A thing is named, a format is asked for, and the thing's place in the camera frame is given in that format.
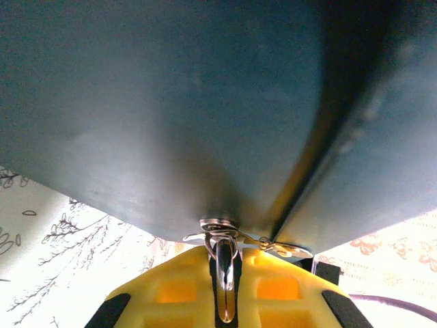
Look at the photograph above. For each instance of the blue painted print box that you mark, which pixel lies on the blue painted print box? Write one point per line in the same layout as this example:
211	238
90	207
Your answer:
170	102

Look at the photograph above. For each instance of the silver box hasp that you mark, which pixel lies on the silver box hasp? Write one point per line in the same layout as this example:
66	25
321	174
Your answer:
218	226

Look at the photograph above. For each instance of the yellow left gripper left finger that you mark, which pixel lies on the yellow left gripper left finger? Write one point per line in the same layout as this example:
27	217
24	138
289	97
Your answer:
164	307

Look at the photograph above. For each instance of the floral tablecloth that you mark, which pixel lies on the floral tablecloth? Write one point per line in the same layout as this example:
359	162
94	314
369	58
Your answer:
51	256

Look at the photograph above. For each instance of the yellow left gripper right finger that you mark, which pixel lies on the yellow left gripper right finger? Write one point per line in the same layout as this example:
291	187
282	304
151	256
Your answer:
290	307

